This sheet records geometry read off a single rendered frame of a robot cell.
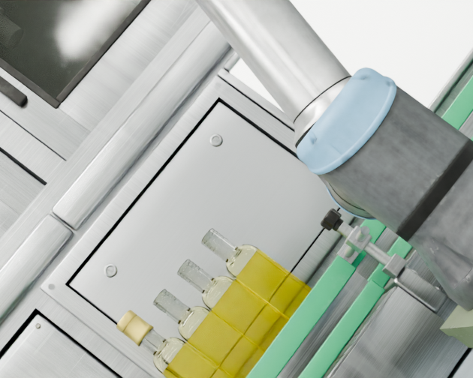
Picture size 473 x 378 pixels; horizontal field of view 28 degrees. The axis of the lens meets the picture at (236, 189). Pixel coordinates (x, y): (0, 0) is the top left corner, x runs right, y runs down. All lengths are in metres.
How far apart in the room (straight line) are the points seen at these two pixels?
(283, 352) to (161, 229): 0.39
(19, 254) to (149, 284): 0.22
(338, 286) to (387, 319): 0.08
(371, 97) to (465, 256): 0.17
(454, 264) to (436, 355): 0.40
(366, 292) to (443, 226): 0.43
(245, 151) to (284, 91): 0.55
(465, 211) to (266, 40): 0.32
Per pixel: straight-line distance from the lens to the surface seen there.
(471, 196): 0.88
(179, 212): 1.57
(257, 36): 1.07
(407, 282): 1.29
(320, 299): 1.28
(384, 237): 1.41
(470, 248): 0.87
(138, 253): 1.56
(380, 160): 0.88
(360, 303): 1.29
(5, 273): 1.58
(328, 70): 1.05
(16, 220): 1.62
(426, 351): 1.28
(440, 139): 0.89
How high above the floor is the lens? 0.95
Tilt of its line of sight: 8 degrees up
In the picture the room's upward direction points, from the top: 53 degrees counter-clockwise
